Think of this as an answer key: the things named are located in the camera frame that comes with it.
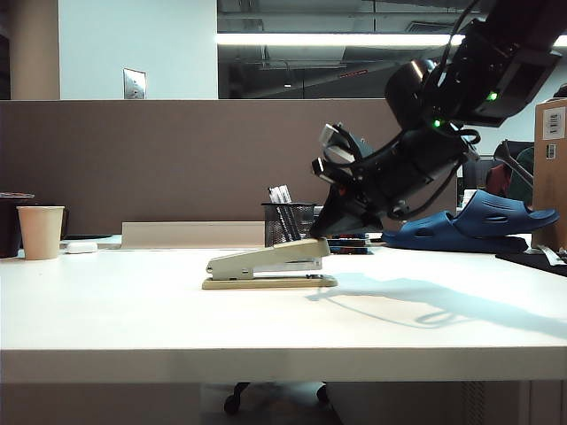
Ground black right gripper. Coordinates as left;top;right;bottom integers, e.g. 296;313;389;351
309;127;482;242

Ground beige desk stapler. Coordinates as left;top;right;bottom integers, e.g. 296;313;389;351
201;236;339;291

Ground stacked trays and boxes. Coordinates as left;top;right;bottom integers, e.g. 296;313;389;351
327;231;383;257

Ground black mesh pen holder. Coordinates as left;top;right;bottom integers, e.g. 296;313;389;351
260;203;318;247

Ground blue rubber slipper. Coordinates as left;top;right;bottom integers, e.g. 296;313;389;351
451;190;561;241
381;211;529;254

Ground black computer monitor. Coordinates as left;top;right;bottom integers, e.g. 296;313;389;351
461;157;504;192

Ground long ceiling light strip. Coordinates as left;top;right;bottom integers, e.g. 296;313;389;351
214;33;567;48

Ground brown desk partition panel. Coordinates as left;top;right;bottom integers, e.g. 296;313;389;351
0;97;458;250

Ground black desk mat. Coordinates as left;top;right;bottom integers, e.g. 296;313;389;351
494;247;567;279

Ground silver packaged strip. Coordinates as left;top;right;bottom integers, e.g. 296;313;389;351
537;246;567;267

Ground brown cardboard box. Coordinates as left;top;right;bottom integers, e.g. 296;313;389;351
531;98;567;250

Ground tan paper cup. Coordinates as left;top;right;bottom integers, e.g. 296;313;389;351
16;206;66;261

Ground black cylindrical container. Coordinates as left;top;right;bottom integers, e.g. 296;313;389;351
0;192;35;259

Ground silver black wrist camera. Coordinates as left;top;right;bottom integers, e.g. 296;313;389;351
311;122;369;184

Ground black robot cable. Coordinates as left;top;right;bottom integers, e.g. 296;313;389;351
385;155;464;221

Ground metal wall plate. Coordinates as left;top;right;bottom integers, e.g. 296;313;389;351
122;68;149;102

